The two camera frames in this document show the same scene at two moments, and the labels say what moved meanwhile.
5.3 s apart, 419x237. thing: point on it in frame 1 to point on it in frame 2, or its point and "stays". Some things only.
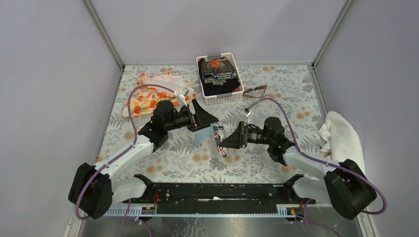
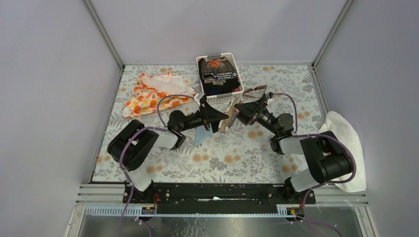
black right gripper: x=233 y=140 to x=254 y=110
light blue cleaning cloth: x=201 y=135 stays
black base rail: x=219 y=198 stays
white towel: x=342 y=141 stays
